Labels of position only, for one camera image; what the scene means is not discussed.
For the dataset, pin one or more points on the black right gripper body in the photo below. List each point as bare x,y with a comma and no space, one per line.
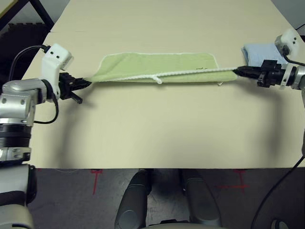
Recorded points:
271,74

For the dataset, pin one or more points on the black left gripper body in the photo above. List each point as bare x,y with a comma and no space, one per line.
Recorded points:
65,86

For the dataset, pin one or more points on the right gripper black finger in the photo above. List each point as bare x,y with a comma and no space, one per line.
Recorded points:
250,74
250,69

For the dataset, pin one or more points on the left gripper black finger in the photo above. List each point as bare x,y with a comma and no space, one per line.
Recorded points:
79,86
82,81

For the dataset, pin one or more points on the green towel with white trim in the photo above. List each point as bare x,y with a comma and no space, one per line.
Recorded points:
155,64

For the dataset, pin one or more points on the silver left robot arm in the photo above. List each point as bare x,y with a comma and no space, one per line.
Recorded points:
19,95

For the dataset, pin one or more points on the folded light blue towel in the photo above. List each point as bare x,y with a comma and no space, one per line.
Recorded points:
259,53

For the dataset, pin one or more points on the black tripod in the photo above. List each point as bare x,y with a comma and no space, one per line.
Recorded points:
301,25

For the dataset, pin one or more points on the black foam floor mat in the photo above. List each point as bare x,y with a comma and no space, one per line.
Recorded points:
23,35

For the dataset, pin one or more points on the red floor tape mark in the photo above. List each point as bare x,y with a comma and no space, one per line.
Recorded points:
95,181
242,181

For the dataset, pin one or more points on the grey left robot leg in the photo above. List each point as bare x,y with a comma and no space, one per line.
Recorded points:
133,200

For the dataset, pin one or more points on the beige robot torso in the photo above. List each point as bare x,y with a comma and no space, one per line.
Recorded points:
181,226

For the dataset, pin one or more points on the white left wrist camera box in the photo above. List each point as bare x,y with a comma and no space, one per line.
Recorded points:
56,56

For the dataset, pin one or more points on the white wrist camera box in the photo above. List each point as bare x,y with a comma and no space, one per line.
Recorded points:
56,56
289,39

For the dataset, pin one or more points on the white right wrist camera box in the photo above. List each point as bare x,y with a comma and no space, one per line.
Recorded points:
289,39

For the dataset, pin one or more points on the black frame side table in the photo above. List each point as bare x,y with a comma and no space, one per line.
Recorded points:
45,14

